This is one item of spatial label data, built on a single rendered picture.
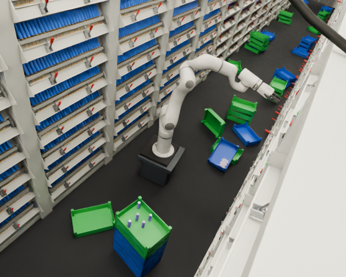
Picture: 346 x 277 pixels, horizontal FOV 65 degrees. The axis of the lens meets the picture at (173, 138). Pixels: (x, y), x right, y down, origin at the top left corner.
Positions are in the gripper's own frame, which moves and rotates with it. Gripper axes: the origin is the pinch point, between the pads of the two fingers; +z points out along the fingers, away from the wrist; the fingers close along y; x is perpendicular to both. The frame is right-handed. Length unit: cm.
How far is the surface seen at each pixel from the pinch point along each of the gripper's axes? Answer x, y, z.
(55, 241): 121, -131, -58
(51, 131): 53, -104, -97
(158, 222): 66, -96, -10
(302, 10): -75, -99, -20
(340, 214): -73, -155, 1
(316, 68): -50, -54, -2
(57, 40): 0, -92, -111
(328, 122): -72, -136, -3
